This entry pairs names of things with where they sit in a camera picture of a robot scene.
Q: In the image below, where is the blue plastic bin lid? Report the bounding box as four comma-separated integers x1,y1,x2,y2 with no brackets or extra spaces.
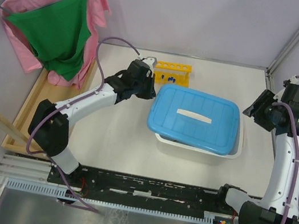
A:
147,84,240,150

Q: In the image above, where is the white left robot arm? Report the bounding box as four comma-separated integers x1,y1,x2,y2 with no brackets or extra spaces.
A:
28,57,157,185

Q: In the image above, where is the pink shirt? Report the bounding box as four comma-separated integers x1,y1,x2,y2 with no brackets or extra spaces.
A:
0,0,109,89

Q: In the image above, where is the grey slotted cable duct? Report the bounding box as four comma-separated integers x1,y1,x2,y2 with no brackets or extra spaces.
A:
6,178,214,224

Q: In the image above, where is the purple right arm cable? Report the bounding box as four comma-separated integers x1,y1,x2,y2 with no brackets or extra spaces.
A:
219,66,299,224

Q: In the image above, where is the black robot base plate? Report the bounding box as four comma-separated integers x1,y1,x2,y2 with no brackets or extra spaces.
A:
46,159,251,224

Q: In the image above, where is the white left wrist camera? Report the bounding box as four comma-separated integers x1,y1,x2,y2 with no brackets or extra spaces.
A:
141,57,157,72

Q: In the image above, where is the yellow test tube rack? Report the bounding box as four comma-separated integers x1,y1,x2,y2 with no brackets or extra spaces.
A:
154,61,192,87

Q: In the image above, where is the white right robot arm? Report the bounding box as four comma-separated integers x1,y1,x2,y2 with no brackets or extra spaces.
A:
214,82,299,224

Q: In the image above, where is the white plastic storage bin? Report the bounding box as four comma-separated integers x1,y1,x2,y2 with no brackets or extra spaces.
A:
155,120,245,161

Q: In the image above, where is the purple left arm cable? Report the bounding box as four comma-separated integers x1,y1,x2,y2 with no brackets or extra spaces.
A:
17,25,145,217

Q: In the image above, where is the green shirt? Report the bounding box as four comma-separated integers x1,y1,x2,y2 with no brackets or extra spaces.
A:
2,0,91,81

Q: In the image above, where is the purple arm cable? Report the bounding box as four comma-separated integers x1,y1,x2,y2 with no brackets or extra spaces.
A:
17,25,145,217
219,66,299,224

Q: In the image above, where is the aluminium frame post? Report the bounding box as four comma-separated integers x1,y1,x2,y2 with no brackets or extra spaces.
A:
266,28,299,77

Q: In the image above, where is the wooden clothes rack frame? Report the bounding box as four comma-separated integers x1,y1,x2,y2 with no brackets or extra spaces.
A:
0,63,98,154

